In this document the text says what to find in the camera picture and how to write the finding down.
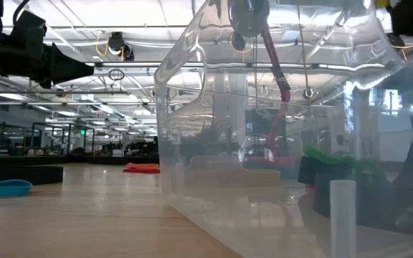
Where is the black device with yellow cable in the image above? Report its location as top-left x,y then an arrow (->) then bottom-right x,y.
386,32 -> 407,49

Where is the clear plastic bin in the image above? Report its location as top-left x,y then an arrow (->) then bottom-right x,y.
154,0 -> 413,258

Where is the green rubber band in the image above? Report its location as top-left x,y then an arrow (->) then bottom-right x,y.
302,144 -> 385,177

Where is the red desk lamp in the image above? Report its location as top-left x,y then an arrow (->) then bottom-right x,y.
227,0 -> 299,170

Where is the orange-red rubber band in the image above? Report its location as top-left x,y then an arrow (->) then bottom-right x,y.
123,162 -> 161,175

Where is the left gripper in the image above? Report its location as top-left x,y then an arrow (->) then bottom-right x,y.
0,34 -> 95,89

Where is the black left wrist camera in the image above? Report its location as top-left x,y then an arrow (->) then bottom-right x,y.
11,9 -> 48,62

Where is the black overhead camera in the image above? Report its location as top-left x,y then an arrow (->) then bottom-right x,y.
106,31 -> 136,62

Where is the black hanging cable loop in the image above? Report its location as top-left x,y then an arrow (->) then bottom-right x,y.
108,67 -> 126,82

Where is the black background workstation frame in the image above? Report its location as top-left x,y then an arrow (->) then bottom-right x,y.
30,121 -> 96,157

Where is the blue wide rubber band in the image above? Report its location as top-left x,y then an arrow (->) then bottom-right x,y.
0,178 -> 34,199

